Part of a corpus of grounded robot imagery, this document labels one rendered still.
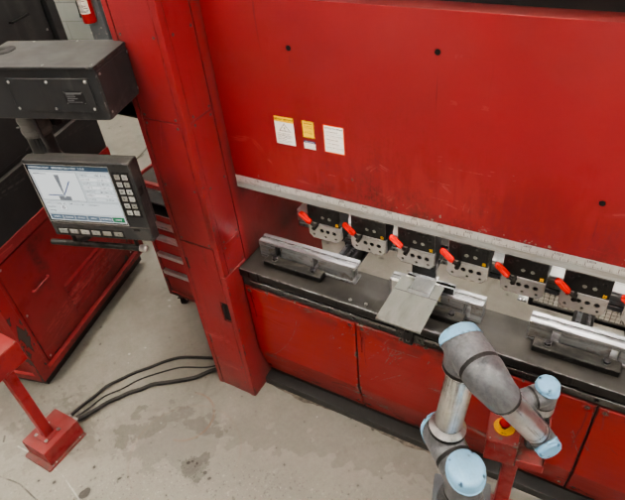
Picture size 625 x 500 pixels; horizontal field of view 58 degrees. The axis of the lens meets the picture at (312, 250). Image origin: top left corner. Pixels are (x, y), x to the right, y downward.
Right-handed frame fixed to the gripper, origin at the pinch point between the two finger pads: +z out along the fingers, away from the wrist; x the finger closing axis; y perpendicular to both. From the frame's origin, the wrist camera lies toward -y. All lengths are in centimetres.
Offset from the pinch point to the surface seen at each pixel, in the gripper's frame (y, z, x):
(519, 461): -6.7, 2.7, 3.0
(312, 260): 52, -16, 100
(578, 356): 30.2, -14.9, -11.4
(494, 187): 44, -75, 26
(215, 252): 36, -28, 138
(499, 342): 31.5, -11.8, 16.0
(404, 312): 26, -25, 52
